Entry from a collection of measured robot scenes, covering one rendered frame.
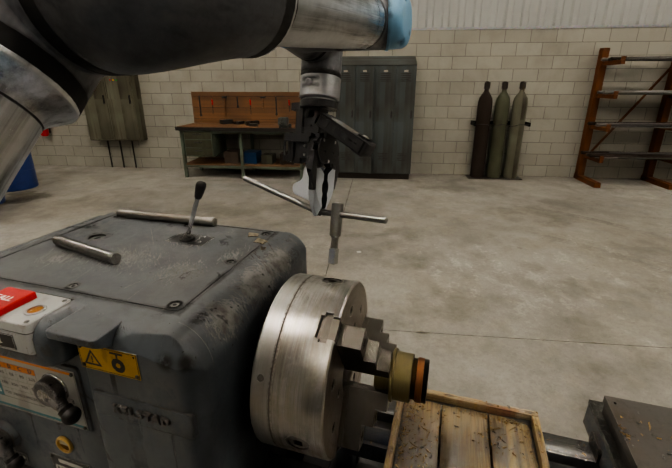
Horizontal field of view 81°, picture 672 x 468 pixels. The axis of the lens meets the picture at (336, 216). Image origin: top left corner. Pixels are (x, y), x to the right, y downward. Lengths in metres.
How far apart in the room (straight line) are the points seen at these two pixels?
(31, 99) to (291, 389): 0.50
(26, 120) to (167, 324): 0.37
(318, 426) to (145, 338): 0.29
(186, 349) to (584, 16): 7.74
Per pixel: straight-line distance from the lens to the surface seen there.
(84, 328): 0.68
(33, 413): 0.95
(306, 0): 0.38
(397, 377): 0.73
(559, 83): 7.76
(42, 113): 0.35
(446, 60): 7.27
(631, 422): 1.01
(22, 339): 0.75
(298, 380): 0.65
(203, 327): 0.63
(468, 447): 0.96
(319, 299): 0.68
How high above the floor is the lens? 1.58
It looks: 19 degrees down
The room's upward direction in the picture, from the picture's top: straight up
